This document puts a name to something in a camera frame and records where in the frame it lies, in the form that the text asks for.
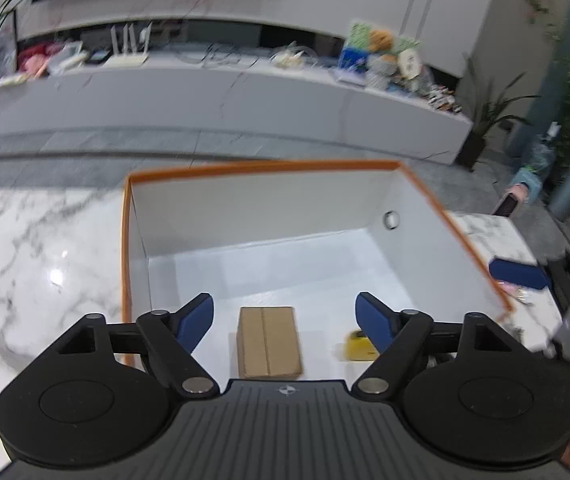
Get white router with antennas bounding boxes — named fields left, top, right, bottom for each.
left=101, top=22, right=152, bottom=68

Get black picture frame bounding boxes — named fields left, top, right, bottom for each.
left=0, top=10, right=18, bottom=73

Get white marble TV console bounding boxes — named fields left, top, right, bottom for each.
left=0, top=52, right=474, bottom=166

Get pink keychain charm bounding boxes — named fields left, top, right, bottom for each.
left=497, top=280, right=530, bottom=306

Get patterned white pot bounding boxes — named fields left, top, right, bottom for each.
left=367, top=55, right=398, bottom=91

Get green picture board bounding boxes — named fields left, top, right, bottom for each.
left=337, top=20, right=420, bottom=71

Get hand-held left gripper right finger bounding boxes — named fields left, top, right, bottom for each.
left=351, top=291, right=523, bottom=398

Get round white fan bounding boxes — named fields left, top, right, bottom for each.
left=397, top=47, right=423, bottom=81

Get small cardboard box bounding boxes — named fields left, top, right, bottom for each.
left=237, top=306, right=304, bottom=380

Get pink cloth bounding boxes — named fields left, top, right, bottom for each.
left=17, top=45, right=66, bottom=77

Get small yellow object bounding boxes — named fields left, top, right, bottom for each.
left=335, top=331, right=380, bottom=362

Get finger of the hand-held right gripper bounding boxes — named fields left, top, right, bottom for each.
left=488, top=256, right=553, bottom=292

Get houseplant in black pot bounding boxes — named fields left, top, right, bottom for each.
left=457, top=55, right=540, bottom=171

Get brown teddy bear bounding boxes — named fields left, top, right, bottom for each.
left=369, top=29, right=396, bottom=56

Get black and white figurines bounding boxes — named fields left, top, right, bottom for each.
left=427, top=85, right=463, bottom=113

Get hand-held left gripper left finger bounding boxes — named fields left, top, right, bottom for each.
left=50, top=293, right=219, bottom=397

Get silver laptop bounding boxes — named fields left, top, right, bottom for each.
left=332, top=67, right=368, bottom=86

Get white storage box orange rim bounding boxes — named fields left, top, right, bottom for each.
left=122, top=159, right=516, bottom=382

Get light blue box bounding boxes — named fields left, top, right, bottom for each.
left=511, top=167, right=544, bottom=203

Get blue water jug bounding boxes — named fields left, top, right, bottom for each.
left=522, top=122, right=563, bottom=186

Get black cables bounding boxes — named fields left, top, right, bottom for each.
left=185, top=42, right=266, bottom=68

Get small pink heater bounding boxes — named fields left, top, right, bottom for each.
left=492, top=184, right=528, bottom=218

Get clear plastic bag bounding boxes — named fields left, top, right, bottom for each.
left=270, top=42, right=310, bottom=68

